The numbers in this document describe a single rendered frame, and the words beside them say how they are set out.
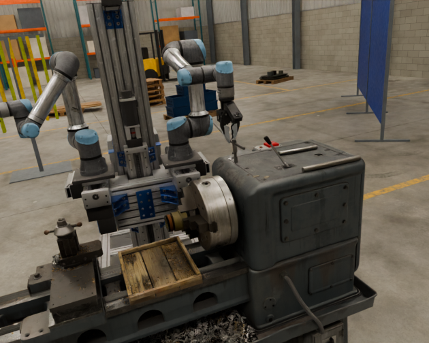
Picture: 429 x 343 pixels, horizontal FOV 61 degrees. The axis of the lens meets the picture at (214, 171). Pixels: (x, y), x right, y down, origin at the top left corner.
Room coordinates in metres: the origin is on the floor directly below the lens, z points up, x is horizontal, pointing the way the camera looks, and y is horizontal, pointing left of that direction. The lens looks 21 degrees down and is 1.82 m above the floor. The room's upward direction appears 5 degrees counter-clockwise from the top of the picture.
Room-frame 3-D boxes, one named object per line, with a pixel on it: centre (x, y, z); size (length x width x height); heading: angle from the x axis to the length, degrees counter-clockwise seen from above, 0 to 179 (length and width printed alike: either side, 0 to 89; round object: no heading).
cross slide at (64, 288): (1.27, 0.62, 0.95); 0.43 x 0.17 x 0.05; 19
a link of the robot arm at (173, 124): (2.05, 0.18, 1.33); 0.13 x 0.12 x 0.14; 109
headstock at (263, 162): (1.60, -0.33, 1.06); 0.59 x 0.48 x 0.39; 109
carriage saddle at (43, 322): (1.25, 0.66, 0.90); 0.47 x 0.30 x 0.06; 19
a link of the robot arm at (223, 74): (1.65, -0.08, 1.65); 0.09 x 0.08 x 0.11; 19
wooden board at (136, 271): (1.37, 0.29, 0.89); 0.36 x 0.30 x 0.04; 19
